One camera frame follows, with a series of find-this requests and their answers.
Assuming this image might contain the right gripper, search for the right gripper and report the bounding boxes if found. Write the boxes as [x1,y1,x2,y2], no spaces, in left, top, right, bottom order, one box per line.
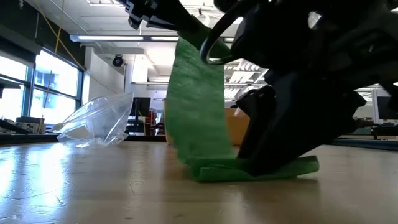
[231,0,398,177]

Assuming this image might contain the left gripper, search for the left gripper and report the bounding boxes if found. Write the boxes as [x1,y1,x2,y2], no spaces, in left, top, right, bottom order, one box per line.
[124,0,201,32]

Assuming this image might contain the clear plastic zip bag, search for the clear plastic zip bag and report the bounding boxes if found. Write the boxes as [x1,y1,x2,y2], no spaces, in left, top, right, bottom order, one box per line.
[49,92,134,149]
[233,105,248,118]

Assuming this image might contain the green elastic bandage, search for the green elastic bandage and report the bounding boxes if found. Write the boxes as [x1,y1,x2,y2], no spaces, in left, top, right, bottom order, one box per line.
[164,18,320,183]

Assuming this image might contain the yellow plastic bin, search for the yellow plastic bin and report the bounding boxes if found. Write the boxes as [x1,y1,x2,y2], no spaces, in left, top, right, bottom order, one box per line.
[225,107,251,147]

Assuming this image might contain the long ceiling light fixture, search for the long ceiling light fixture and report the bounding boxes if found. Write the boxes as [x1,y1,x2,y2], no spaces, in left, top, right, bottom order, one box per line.
[70,34,180,43]

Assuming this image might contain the black computer monitor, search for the black computer monitor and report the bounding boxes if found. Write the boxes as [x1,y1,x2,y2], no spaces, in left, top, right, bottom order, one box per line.
[376,96,398,121]
[129,96,152,118]

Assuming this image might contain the large window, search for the large window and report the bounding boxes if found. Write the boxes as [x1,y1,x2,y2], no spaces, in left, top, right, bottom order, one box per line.
[0,49,85,125]

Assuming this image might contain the black looped cable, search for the black looped cable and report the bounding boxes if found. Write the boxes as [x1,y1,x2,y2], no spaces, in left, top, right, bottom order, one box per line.
[200,0,249,65]

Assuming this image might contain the yellow hanging cable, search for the yellow hanging cable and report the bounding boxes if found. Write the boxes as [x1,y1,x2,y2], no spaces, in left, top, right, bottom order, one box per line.
[34,0,86,72]

